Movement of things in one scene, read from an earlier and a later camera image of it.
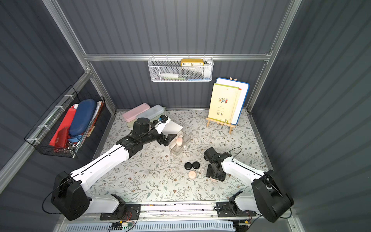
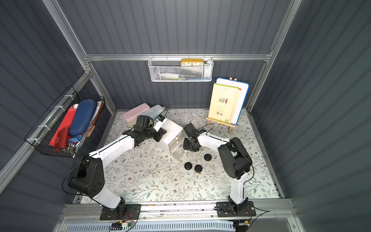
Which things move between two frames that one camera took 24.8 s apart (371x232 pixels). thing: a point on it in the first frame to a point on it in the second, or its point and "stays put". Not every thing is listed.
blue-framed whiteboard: (241, 98) stays put
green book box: (131, 124) stays put
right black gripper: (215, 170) to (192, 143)
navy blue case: (83, 112) stays put
